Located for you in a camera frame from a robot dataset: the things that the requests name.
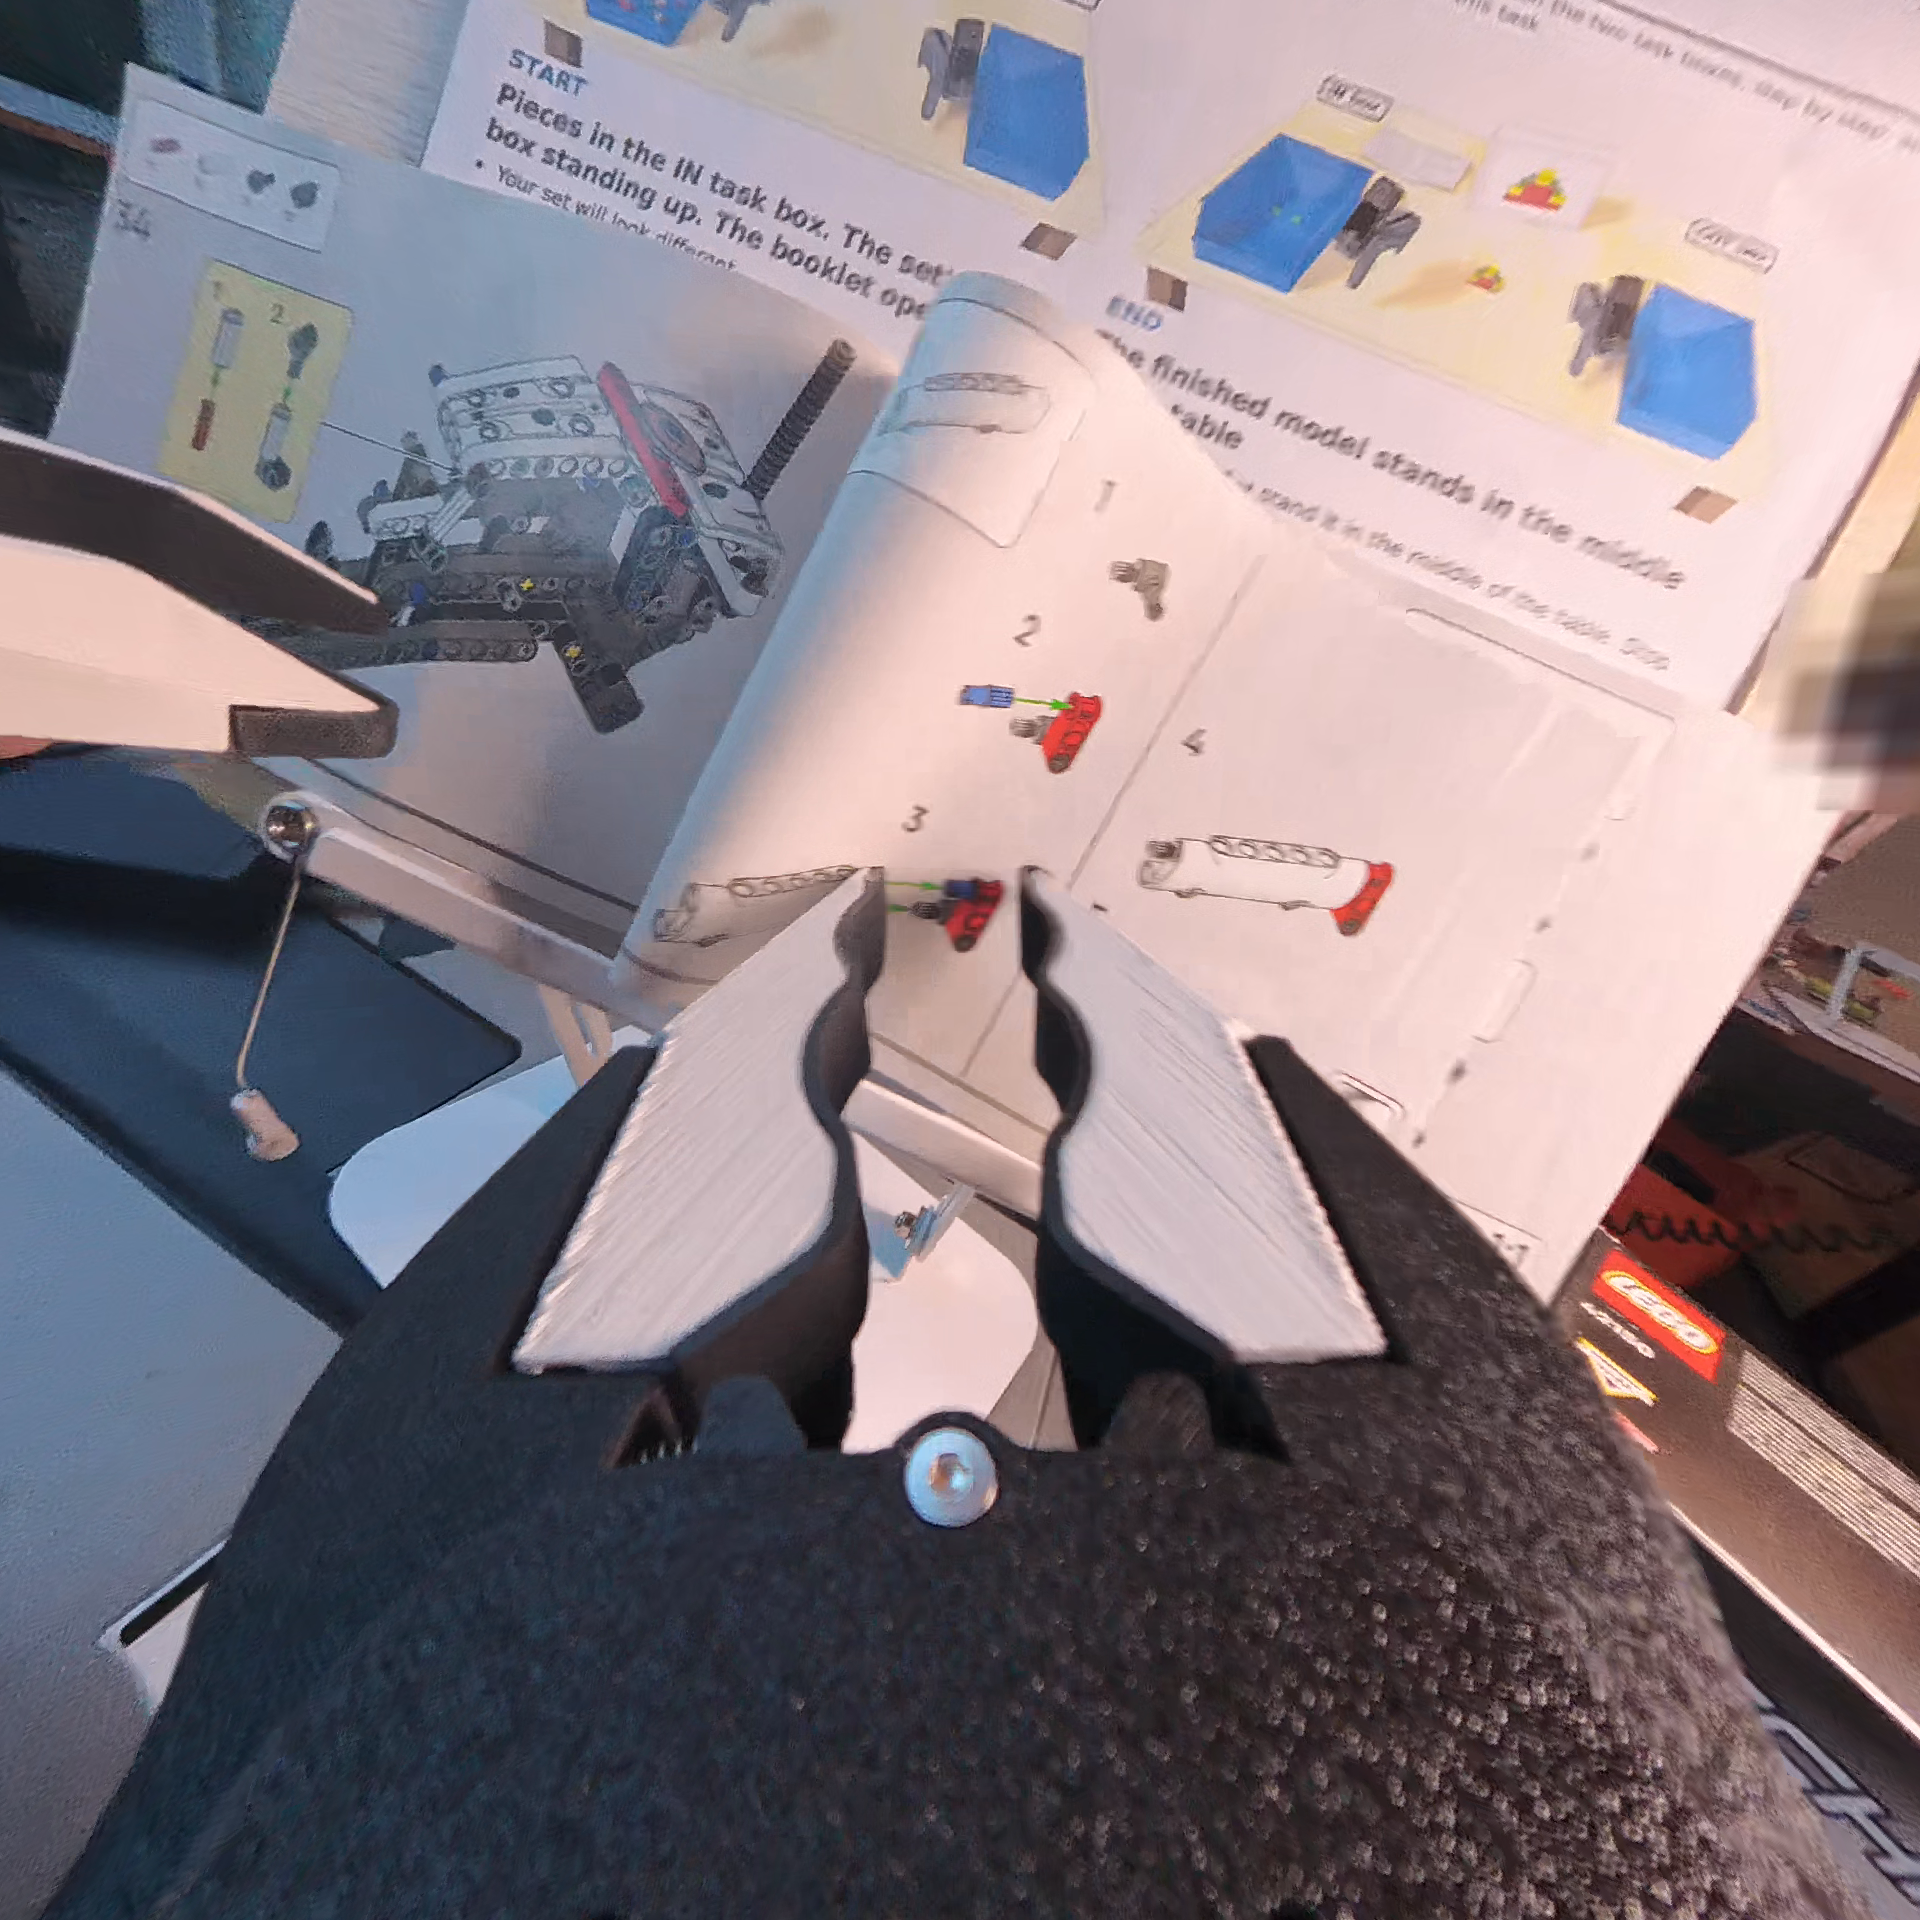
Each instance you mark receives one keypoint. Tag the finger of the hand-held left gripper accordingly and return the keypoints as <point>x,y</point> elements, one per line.
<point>166,540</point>
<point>135,644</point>

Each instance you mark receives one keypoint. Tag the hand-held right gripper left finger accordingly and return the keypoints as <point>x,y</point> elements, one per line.
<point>706,1185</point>

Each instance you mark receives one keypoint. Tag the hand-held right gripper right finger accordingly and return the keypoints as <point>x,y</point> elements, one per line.
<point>1201,1185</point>

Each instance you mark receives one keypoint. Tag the toy instruction booklet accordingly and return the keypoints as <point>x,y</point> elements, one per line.
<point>1350,840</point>

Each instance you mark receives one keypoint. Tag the grey desk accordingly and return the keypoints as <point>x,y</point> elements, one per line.
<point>121,1425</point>

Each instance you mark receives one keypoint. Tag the white book stand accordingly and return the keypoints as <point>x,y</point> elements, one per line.
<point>452,914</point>

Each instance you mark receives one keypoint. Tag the toy truck box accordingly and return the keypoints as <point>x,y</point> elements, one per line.
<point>1770,1425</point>

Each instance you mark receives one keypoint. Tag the printed instruction sheet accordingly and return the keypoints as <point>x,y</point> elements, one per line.
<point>1350,375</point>

